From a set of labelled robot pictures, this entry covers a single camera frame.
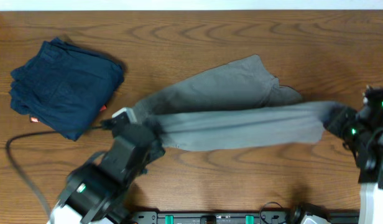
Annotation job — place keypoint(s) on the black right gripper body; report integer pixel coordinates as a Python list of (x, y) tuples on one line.
[(346, 124)]

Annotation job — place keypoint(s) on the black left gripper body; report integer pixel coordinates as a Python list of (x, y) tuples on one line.
[(149, 151)]

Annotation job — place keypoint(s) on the grey shorts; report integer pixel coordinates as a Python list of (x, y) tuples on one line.
[(233, 106)]

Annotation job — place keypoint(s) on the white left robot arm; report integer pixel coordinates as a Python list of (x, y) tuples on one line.
[(94, 192)]

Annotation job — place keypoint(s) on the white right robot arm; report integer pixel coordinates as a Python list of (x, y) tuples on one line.
[(362, 134)]

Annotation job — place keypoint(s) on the folded navy blue garment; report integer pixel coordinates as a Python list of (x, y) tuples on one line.
[(65, 86)]

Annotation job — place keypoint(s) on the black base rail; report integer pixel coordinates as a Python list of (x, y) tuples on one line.
[(301, 213)]

